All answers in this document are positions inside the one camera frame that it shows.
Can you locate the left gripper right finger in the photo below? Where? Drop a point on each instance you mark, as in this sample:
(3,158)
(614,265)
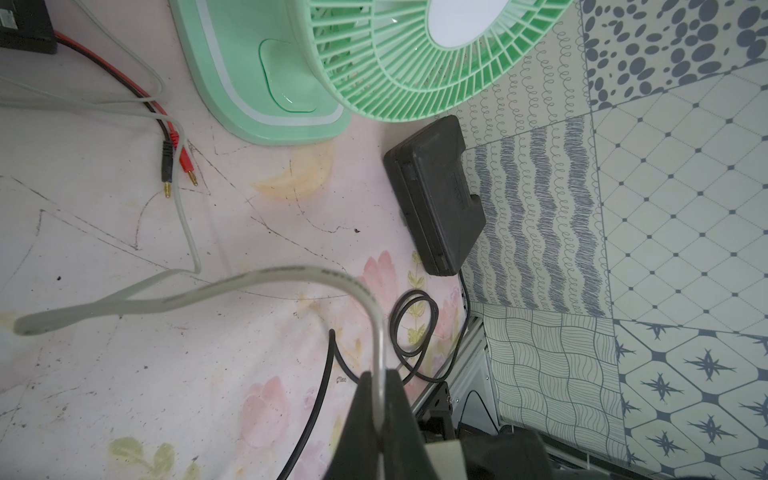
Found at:
(403,452)

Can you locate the black plastic case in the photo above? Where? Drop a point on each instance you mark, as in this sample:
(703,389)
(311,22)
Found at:
(443,217)

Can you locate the black charging board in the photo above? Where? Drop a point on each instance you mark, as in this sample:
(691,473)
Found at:
(26,26)

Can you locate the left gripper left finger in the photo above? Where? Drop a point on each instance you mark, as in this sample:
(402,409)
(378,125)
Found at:
(357,455)

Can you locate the green desk fan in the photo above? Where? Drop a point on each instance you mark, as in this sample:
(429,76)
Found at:
(280,73)

